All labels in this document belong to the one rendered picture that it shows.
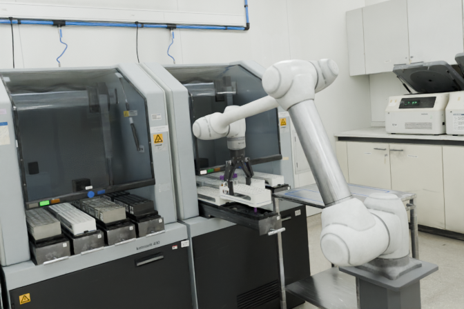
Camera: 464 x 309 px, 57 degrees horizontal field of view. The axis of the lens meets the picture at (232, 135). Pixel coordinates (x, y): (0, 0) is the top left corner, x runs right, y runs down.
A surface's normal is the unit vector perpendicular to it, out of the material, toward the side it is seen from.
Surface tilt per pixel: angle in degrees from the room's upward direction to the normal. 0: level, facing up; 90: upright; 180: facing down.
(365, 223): 64
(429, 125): 90
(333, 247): 96
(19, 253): 90
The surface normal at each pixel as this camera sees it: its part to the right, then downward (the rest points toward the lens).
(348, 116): 0.58, 0.03
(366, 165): -0.82, 0.11
